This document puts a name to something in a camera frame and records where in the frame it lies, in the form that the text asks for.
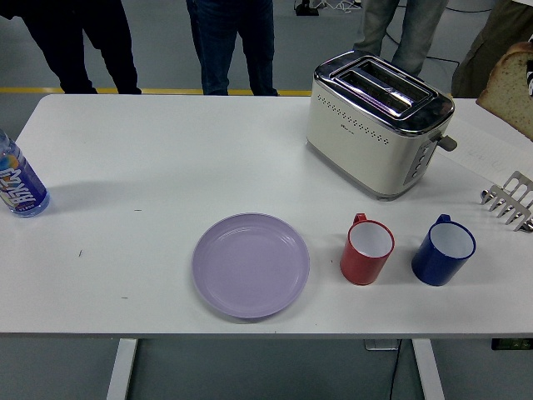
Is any red enamel mug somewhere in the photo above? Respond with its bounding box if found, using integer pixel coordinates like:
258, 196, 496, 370
339, 212, 396, 287

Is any metal toast rack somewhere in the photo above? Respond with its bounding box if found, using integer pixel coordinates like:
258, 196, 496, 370
481, 170, 533, 233

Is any person in olive trousers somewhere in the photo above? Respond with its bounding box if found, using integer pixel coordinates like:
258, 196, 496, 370
451, 0, 533, 100

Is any white cable bundle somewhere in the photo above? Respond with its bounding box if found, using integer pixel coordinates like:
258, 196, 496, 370
319, 0, 362, 13

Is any grey toaster lever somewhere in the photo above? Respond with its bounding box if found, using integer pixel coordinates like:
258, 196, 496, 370
432, 133, 458, 153

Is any brown-crusted bread slice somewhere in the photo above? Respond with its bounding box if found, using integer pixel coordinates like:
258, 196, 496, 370
476, 41, 533, 141

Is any person in grey trousers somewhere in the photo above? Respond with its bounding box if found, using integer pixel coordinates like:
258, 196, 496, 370
352, 0, 446, 78

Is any person in dark trousers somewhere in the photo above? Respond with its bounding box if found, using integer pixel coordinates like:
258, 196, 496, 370
0, 0, 142, 95

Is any blue enamel mug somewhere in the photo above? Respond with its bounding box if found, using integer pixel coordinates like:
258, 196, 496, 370
411, 213, 476, 288

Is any black table control panel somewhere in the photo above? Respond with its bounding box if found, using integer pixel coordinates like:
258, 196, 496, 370
491, 337, 533, 351

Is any cream and chrome toaster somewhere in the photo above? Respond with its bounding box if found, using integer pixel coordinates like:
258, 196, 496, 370
305, 49, 458, 203

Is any black stand base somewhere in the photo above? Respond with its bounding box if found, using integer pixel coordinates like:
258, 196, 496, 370
293, 0, 320, 17

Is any black under-table cable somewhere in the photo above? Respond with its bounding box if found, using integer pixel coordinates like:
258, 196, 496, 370
387, 348, 401, 400

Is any white table leg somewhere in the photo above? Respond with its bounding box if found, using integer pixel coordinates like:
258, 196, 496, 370
106, 338, 139, 400
411, 338, 446, 400

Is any purple plate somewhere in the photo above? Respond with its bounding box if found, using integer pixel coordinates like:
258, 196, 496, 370
191, 212, 311, 320

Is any blue-labelled water bottle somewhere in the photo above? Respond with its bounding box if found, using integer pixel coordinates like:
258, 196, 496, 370
0, 127, 52, 219

